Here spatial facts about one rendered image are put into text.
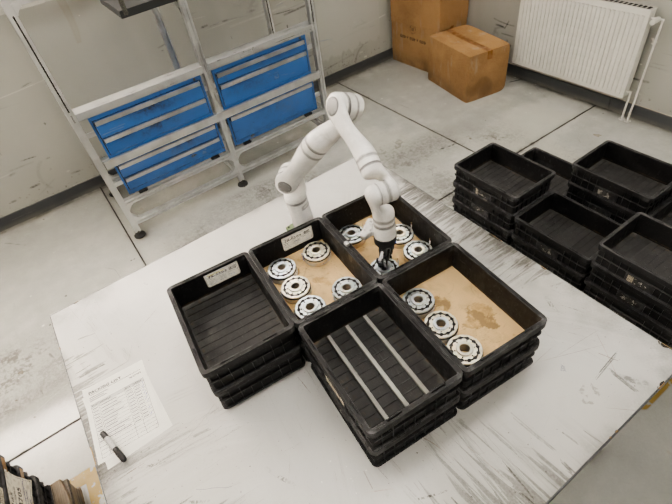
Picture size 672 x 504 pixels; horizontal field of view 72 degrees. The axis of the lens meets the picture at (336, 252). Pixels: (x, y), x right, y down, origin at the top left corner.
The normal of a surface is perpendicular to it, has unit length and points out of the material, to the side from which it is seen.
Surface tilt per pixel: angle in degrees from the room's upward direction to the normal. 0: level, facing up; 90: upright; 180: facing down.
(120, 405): 0
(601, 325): 0
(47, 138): 90
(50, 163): 90
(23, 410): 0
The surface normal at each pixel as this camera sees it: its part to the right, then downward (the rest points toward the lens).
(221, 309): -0.13, -0.70
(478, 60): 0.40, 0.60
